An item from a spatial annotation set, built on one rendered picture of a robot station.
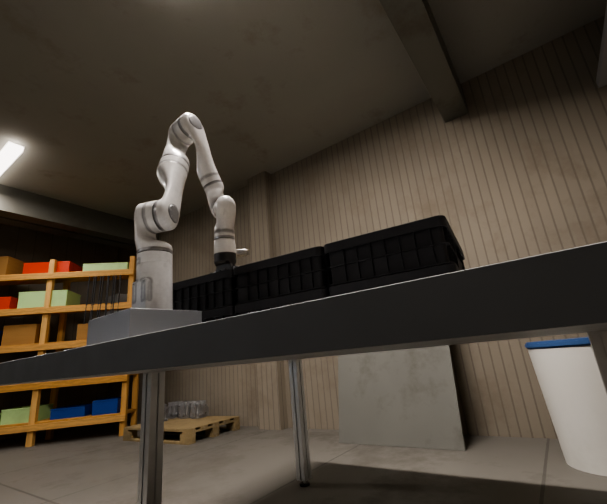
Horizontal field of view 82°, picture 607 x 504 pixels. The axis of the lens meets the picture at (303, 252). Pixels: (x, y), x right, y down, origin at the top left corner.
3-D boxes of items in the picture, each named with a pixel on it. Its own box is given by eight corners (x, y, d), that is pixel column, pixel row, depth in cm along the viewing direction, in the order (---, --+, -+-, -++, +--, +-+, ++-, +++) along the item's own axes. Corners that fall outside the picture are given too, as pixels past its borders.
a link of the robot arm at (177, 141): (168, 123, 128) (152, 167, 112) (184, 107, 123) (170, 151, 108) (188, 140, 133) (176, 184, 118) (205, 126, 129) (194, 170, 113)
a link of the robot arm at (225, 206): (239, 236, 117) (231, 243, 125) (237, 194, 121) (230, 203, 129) (218, 234, 114) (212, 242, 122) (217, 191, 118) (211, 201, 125)
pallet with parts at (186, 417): (242, 429, 373) (241, 398, 382) (183, 446, 314) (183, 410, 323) (180, 426, 430) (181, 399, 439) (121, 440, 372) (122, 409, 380)
